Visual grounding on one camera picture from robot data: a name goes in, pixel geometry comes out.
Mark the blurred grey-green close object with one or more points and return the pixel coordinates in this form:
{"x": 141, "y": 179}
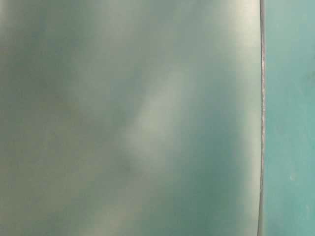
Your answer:
{"x": 130, "y": 117}

